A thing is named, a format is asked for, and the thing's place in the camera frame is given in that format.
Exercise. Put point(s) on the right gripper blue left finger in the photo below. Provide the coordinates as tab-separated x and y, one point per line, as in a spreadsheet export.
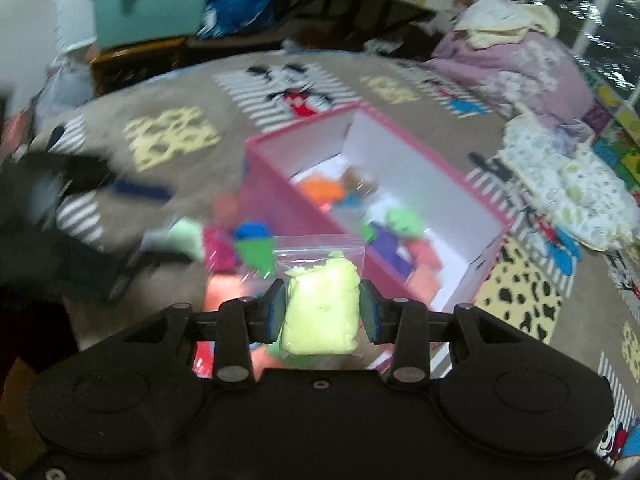
246	327

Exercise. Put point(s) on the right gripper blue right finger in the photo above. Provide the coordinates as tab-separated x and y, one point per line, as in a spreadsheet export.
403	323

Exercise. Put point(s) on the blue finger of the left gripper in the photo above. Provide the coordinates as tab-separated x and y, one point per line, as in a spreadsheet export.
127	187

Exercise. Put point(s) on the yellow clay bag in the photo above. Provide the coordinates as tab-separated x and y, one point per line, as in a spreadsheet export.
322	275

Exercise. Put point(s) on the red clay bag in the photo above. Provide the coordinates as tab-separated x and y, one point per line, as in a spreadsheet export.
203	361

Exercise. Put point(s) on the dark green clay bag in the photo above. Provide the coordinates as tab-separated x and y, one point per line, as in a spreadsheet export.
256	254

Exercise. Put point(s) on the white mint clay bag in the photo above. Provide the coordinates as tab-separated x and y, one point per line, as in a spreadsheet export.
183	237

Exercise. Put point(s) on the pink cardboard storage box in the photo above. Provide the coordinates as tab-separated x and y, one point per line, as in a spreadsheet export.
464	227

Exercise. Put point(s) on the brown tape roll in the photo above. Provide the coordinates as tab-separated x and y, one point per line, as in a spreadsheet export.
359	182

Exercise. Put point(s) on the orange clay bag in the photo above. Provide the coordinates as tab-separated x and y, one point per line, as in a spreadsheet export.
321	190

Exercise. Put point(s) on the teal plastic storage bin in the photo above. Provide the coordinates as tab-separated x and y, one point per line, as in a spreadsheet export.
123	22

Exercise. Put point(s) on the white leaf print blanket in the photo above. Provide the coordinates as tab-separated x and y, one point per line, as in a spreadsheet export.
570	184

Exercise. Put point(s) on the purple floral duvet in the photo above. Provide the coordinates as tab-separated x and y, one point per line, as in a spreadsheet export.
536	76

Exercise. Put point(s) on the colourful alphabet play mat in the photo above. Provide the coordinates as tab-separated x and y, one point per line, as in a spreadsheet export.
616	126

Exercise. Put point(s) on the cluttered desk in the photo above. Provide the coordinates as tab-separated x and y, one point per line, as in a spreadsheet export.
356	19

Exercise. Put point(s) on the cream folded towels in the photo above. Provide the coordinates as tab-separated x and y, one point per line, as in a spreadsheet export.
490	22

